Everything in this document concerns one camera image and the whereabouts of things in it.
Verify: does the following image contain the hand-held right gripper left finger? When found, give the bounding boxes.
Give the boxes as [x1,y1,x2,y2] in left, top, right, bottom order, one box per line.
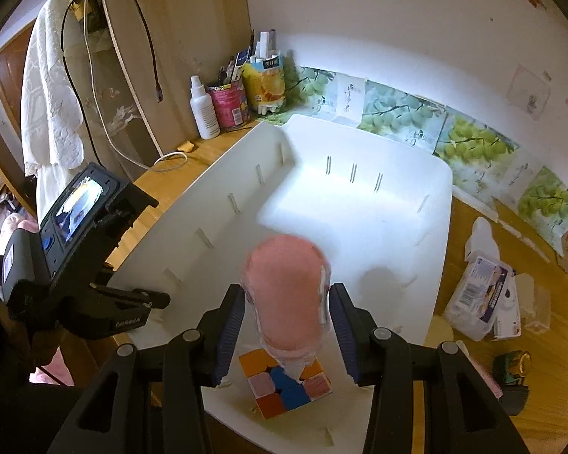
[38,284,245,454]

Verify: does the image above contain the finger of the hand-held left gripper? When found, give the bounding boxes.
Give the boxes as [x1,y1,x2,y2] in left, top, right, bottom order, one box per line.
[91,284,171,310]

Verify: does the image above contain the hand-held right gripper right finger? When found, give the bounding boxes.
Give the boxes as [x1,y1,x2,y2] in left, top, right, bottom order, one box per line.
[329,284,533,454]

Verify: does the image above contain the colourful puzzle cube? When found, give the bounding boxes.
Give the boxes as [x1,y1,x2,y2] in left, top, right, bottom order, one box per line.
[238,347,334,419]

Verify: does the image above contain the pink plastic cup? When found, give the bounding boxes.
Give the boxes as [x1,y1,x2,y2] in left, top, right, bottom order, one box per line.
[241,234,333,381]

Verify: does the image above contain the white storage box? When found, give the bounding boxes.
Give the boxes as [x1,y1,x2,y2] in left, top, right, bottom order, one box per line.
[106,113,455,454]

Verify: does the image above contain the clear tissue packet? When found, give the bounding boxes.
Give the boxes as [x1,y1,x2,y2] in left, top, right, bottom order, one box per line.
[442,250,514,341]

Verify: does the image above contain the green bottle with gold cap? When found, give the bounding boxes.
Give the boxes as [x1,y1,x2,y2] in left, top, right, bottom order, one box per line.
[492,350,532,385]

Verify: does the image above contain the white lace cloth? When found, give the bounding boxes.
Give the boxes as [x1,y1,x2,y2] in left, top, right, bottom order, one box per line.
[20,0,87,179]

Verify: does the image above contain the clear plastic box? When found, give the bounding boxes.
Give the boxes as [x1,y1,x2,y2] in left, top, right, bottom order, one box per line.
[520,273,553,333]

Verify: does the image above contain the wooden door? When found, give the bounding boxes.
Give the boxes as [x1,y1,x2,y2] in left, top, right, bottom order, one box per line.
[0,23,35,126]

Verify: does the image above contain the white spray bottle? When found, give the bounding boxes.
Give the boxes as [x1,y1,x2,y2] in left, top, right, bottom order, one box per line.
[190,76,221,140]

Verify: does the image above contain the red tin can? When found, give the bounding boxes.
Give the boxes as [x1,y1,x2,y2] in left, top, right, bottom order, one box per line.
[206,80,251,129]

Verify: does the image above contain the pens in tin can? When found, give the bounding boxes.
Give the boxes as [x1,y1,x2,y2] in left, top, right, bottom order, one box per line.
[217,54,243,87]

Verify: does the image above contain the wooden cabinet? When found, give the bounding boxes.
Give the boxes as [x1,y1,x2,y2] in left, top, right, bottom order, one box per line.
[94,0,255,164]

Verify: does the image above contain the white tubes in carton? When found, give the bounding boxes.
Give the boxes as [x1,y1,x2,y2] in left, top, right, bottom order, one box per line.
[253,30,281,63]

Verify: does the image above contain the white cable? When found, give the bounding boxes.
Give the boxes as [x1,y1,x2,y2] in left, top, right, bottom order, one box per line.
[83,0,189,173]

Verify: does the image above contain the grape print wall poster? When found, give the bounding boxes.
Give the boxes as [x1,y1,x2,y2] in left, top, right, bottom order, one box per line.
[284,64,568,257]

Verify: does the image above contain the black cable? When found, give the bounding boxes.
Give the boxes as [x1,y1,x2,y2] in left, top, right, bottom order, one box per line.
[61,0,165,183]

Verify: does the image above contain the pale paper wall sticker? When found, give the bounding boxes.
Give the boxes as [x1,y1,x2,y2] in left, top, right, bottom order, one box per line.
[506,64,551,122]

